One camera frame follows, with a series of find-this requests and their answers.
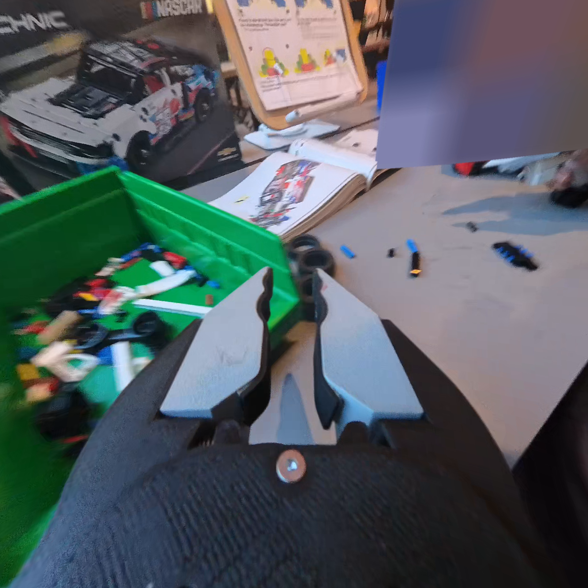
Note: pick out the black brick beam with holes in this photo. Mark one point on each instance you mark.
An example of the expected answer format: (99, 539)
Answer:
(415, 266)

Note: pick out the white plastic stand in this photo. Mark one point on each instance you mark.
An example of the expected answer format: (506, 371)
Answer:
(294, 131)

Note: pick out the long black brick beam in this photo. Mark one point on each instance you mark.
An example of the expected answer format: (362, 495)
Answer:
(514, 257)

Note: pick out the black toy car box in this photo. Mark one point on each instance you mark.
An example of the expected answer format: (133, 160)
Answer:
(92, 115)

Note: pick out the red white blue toy car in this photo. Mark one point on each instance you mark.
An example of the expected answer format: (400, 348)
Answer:
(466, 168)

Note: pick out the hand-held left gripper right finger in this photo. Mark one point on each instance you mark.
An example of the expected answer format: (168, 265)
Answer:
(363, 367)

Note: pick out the person's right hand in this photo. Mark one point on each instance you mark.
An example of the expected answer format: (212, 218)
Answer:
(572, 172)

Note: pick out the wooden board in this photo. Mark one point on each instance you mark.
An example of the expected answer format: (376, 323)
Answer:
(358, 82)

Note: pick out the green plastic bin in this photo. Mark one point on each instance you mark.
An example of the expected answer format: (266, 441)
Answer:
(206, 239)

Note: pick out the blue brick pin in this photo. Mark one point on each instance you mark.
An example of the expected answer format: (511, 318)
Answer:
(411, 246)
(347, 251)

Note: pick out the open instruction booklet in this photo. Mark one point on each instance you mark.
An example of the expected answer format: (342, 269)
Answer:
(298, 193)

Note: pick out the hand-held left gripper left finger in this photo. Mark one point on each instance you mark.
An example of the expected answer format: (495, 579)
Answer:
(216, 363)

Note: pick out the pile of mixed toy bricks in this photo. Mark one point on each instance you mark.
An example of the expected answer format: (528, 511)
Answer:
(92, 330)

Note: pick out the white desk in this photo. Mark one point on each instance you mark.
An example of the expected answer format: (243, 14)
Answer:
(436, 321)

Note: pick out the printed instruction sheet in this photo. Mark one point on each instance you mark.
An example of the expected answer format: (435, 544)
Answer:
(294, 55)

